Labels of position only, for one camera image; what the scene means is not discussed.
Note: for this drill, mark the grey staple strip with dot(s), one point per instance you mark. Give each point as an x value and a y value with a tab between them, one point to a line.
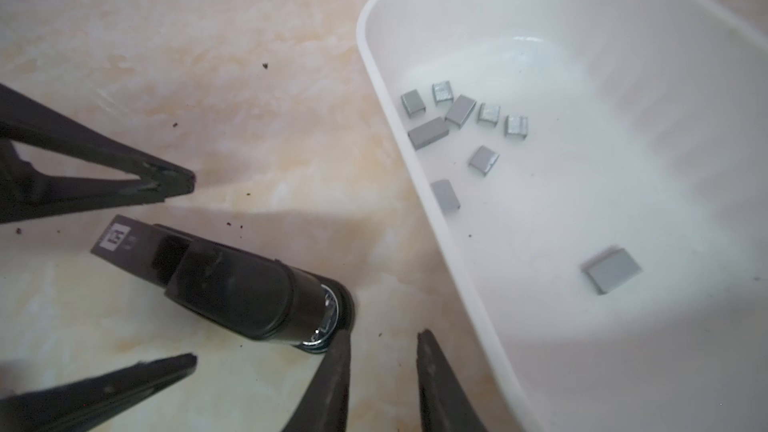
610	269
445	195
483	160
413	103
460	111
489	114
516	126
428	133
442	92

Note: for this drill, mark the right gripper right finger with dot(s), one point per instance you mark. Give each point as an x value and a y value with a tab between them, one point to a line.
444	406

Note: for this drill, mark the black stapler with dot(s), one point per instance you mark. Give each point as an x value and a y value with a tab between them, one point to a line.
256	297

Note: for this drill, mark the white plastic bin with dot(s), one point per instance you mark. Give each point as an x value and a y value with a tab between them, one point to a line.
647	131

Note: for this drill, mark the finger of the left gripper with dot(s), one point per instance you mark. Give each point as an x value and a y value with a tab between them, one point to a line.
28	194
86	404

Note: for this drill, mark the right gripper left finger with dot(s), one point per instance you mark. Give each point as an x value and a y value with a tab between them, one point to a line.
325	403

